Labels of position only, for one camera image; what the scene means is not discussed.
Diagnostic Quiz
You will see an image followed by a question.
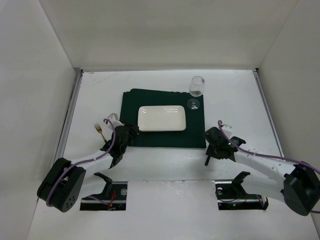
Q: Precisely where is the dark green cloth placemat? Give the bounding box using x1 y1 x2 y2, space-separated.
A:
120 88 206 149

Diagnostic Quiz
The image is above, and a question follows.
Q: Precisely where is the white rectangular plate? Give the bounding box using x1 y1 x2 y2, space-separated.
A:
137 105 187 132

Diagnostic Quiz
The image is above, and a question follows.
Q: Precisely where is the clear wine glass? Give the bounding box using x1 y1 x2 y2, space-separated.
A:
187 76 205 110

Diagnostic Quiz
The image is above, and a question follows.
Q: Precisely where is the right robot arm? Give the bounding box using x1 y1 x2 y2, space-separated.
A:
203 123 320 216

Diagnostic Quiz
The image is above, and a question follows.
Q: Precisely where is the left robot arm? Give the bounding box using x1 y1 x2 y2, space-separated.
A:
36 118 140 213

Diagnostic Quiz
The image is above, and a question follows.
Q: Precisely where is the gold knife dark handle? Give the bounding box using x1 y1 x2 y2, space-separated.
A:
204 155 211 166

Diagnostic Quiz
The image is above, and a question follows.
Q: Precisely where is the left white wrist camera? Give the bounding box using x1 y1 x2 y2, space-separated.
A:
103 113 124 130

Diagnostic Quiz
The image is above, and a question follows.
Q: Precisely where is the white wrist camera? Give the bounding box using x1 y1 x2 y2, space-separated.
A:
221 124 233 139
103 113 124 130

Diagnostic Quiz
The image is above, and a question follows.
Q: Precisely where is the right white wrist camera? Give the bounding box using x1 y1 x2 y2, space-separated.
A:
221 124 233 139

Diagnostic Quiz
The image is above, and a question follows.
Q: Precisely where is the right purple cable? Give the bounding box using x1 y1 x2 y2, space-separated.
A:
217 119 320 214

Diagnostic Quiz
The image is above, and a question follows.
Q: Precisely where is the gold fork dark handle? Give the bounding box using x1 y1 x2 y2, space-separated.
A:
94 123 108 144

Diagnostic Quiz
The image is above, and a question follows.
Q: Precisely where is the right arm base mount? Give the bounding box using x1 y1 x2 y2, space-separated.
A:
214 171 269 211

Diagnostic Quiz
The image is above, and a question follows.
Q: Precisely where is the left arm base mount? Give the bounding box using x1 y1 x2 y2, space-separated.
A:
79 172 128 211

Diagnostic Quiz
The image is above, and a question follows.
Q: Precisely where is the left aluminium table rail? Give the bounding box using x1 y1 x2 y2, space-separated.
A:
50 67 83 167

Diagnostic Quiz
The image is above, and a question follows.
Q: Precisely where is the aluminium table rail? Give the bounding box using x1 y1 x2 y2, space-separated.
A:
252 68 285 157
50 67 83 167

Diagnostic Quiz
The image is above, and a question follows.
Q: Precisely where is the right aluminium table rail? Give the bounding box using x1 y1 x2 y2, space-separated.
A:
252 68 285 157

